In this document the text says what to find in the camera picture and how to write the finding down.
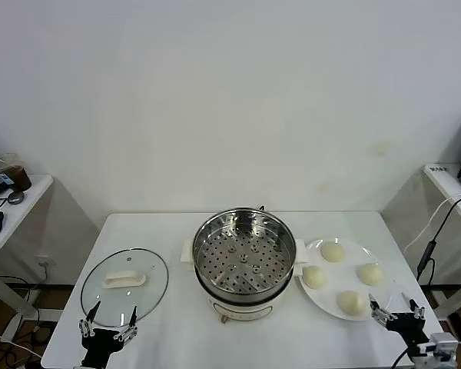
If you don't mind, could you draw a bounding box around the white round plate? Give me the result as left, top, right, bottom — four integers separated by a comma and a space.
297, 238, 393, 321

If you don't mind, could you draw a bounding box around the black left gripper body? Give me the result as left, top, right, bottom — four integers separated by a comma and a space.
80, 326, 126, 368

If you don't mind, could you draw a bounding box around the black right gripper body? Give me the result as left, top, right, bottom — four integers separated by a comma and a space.
386, 313, 429, 349

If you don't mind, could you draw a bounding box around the glass lid with cream handle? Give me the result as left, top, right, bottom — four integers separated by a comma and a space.
80, 248, 169, 327

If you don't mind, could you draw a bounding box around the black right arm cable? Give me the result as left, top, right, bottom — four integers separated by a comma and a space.
391, 344, 412, 369

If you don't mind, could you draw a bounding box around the stainless steel steamer basket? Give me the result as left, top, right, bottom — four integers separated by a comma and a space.
181, 207, 309, 301

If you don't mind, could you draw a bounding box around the plastic iced coffee cup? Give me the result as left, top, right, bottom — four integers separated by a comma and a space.
0, 152, 32, 193

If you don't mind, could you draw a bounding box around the cream electric cooking pot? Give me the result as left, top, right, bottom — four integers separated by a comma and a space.
194, 264, 307, 324

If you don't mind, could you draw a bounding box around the white side table with monitor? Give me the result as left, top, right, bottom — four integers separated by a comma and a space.
0, 173, 55, 331

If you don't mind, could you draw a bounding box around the black floor cable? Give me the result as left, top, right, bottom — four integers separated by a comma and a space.
0, 337, 43, 369

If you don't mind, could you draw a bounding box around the white steamed baozi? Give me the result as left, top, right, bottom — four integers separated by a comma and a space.
337, 290, 370, 317
357, 263, 384, 288
302, 265, 327, 291
320, 241, 346, 264

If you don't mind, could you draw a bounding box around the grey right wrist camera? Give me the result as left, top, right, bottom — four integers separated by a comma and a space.
416, 332, 460, 361

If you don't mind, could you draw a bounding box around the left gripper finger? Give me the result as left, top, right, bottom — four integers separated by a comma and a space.
114, 305, 140, 341
78, 301, 101, 338

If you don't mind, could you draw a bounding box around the white wall outlet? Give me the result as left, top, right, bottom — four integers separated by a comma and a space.
36, 254, 58, 270

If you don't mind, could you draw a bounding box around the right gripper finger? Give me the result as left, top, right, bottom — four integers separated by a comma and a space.
368, 292, 393, 327
402, 291, 426, 320

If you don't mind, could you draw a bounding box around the black cable with adapter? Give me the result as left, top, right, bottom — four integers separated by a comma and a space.
416, 194, 461, 284

